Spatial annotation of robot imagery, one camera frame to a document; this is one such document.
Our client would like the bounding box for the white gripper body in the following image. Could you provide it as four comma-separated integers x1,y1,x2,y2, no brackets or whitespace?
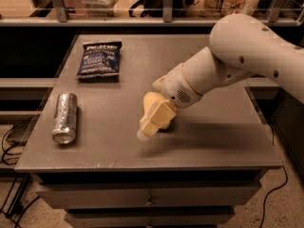
160,64,202,108

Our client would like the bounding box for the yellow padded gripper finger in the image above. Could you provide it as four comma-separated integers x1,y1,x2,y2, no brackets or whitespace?
152,75,166,91
137,100,177,141

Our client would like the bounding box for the yellow sponge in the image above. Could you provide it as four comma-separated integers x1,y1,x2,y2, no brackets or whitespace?
140,92,177,135

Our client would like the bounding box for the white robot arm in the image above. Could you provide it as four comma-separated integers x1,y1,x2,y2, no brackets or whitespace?
137,14,304,141

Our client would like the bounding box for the blue chip bag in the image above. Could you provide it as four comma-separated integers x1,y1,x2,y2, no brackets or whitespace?
76,41,123,80

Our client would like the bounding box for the grey drawer cabinet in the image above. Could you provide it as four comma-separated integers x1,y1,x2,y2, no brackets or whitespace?
16,34,280,228

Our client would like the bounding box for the black bag on shelf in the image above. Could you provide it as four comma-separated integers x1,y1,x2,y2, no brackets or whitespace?
128,0,200,17

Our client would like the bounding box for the silver metal can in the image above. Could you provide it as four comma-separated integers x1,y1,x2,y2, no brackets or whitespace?
51,93,78,144

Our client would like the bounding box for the upper drawer with knob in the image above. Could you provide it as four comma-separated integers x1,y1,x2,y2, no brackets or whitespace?
37,181,261,209

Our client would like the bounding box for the lower drawer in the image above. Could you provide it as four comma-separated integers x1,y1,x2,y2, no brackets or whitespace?
65,208,235,228

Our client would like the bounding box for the metal shelf rail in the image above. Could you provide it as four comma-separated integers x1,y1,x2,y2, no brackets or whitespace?
0,0,304,27

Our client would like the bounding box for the black cable right floor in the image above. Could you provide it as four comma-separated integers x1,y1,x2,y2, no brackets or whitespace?
258,123,289,228

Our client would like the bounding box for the black cables left floor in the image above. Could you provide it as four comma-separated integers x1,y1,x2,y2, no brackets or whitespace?
0,117,42,228

